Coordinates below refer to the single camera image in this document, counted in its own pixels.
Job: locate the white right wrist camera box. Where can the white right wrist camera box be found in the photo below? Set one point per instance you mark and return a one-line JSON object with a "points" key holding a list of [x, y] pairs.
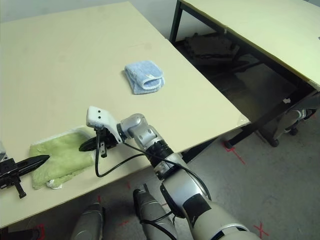
{"points": [[98, 116]]}

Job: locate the black table foot bar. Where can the black table foot bar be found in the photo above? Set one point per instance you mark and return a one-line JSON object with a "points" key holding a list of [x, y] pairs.
{"points": [[17, 233]]}

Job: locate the red floor tape cross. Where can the red floor tape cross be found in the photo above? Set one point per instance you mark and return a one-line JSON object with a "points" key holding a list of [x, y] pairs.
{"points": [[261, 229]]}

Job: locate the black tangled bundle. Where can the black tangled bundle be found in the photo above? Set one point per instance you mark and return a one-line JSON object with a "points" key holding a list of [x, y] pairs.
{"points": [[210, 46]]}

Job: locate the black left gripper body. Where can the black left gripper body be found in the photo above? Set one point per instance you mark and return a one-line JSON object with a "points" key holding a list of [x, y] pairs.
{"points": [[7, 172]]}

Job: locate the grey robot left leg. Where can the grey robot left leg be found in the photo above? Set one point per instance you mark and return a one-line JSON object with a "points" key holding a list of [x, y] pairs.
{"points": [[87, 222]]}

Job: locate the grey robot leg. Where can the grey robot leg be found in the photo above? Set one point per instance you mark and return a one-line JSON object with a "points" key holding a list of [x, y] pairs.
{"points": [[150, 207], [87, 222]]}

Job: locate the white paper scrap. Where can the white paper scrap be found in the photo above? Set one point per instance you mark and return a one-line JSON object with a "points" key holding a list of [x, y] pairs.
{"points": [[286, 101]]}

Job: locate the beige table black frame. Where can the beige table black frame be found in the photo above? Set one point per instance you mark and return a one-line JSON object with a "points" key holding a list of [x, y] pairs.
{"points": [[262, 25]]}

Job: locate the grey robot right leg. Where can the grey robot right leg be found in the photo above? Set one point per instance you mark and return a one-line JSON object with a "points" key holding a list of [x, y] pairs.
{"points": [[150, 207]]}

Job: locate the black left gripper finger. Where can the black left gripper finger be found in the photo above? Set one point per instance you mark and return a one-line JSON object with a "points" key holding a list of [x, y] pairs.
{"points": [[21, 191], [32, 163]]}

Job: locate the black table leg strut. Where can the black table leg strut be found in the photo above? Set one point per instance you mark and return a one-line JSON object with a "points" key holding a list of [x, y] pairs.
{"points": [[238, 136]]}

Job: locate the grey chair base with casters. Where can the grey chair base with casters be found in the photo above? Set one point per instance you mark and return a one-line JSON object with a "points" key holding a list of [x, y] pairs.
{"points": [[285, 125]]}

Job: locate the green towel white trim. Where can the green towel white trim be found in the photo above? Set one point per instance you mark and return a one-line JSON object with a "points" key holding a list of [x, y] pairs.
{"points": [[65, 155]]}

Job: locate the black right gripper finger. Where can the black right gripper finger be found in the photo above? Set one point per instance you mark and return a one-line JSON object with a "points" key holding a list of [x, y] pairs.
{"points": [[103, 150], [87, 146]]}

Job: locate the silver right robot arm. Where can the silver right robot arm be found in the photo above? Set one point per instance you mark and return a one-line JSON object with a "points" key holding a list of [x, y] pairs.
{"points": [[175, 185]]}

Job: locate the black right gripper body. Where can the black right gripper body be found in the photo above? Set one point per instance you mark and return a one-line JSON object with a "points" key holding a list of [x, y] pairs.
{"points": [[108, 137]]}

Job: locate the folded blue towel white trim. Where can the folded blue towel white trim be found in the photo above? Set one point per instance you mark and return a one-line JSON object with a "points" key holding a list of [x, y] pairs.
{"points": [[142, 68]]}

